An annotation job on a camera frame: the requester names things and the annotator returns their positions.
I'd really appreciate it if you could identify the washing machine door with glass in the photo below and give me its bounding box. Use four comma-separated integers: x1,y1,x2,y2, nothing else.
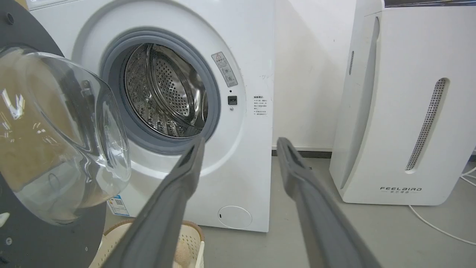
0,0,131,268

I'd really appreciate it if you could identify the white power cable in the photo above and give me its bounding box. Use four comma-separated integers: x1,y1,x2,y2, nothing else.
408,166,476,246

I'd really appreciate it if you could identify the white front-load washing machine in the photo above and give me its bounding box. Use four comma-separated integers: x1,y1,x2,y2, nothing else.
25,0,276,233

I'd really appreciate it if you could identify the white air purifier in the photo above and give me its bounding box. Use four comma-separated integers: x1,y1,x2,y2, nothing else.
329,0,476,206

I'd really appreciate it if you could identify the beige plush toy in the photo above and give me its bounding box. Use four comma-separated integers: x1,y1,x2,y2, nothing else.
172,242,192,268

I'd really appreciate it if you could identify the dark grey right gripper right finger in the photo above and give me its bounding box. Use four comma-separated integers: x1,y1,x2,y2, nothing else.
277,137,382,268

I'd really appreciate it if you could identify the cream plastic laundry basket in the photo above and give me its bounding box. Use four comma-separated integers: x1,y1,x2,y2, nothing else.
89,219,205,268

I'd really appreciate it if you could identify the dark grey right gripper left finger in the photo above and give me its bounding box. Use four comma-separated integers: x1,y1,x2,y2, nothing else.
101,135,206,268

